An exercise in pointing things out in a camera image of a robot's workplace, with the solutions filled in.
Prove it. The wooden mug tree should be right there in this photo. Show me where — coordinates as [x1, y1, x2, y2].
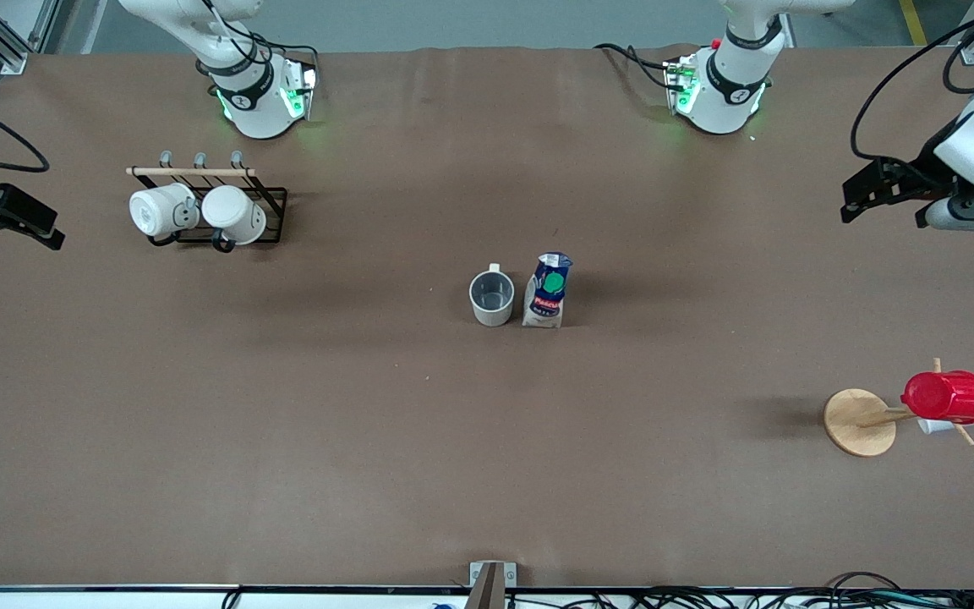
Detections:
[824, 357, 974, 458]

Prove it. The brown post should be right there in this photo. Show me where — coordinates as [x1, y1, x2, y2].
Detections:
[464, 565, 506, 609]

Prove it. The silver left arm base box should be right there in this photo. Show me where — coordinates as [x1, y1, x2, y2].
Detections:
[665, 55, 701, 117]

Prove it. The grey mug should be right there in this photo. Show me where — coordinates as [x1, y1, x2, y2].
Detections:
[469, 263, 516, 327]

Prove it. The silver right arm base box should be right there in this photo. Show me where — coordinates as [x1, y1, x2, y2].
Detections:
[282, 63, 319, 121]

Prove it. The black base power cable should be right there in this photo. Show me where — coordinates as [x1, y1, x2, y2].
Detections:
[595, 42, 682, 90]

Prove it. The metal bracket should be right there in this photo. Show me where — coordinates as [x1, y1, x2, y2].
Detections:
[469, 561, 517, 609]

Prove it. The black cable bundle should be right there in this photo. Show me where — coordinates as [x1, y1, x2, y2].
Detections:
[504, 571, 974, 609]

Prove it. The black wire mug rack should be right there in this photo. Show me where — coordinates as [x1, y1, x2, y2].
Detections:
[126, 151, 289, 253]

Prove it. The red plastic cup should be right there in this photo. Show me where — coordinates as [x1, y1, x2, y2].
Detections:
[901, 370, 974, 425]

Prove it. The white mug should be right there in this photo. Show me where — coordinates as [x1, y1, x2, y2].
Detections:
[129, 184, 200, 239]
[201, 185, 268, 246]

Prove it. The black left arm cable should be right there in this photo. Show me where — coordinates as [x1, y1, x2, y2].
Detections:
[851, 8, 974, 163]

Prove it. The blue white milk carton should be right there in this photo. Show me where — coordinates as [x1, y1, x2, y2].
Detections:
[523, 252, 574, 328]

